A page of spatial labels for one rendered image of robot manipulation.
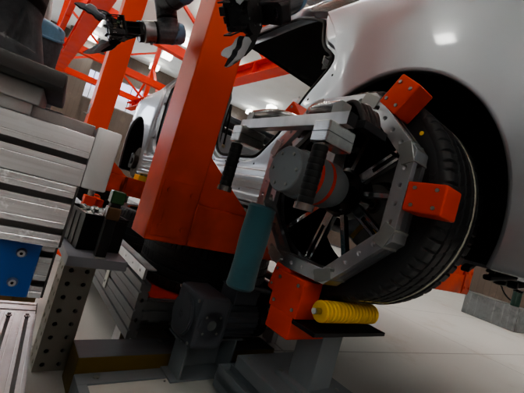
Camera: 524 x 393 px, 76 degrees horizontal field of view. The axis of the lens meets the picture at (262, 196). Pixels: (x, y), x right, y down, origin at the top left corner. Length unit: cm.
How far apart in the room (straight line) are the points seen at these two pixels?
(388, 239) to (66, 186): 65
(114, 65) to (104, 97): 28
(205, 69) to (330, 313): 90
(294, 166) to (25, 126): 59
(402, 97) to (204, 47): 70
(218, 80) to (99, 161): 83
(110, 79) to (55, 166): 265
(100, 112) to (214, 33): 194
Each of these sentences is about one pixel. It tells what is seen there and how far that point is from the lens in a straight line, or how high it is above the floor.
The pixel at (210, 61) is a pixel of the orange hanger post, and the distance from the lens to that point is 129.
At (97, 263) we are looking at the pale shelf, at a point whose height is 44.
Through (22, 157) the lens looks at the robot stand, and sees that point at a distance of 53.
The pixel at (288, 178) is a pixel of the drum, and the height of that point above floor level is 82.
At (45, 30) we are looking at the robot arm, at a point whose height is 101.
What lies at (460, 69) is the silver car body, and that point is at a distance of 119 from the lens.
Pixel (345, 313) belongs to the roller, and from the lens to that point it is 98.
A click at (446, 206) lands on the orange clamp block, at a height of 84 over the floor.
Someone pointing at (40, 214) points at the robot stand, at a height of 63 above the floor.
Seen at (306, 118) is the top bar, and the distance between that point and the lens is 83.
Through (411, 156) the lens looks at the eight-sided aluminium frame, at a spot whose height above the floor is 94.
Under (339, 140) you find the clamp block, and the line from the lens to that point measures 75.
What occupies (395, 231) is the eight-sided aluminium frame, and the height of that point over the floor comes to 76.
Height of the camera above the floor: 72
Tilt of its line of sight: 2 degrees up
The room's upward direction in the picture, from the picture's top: 16 degrees clockwise
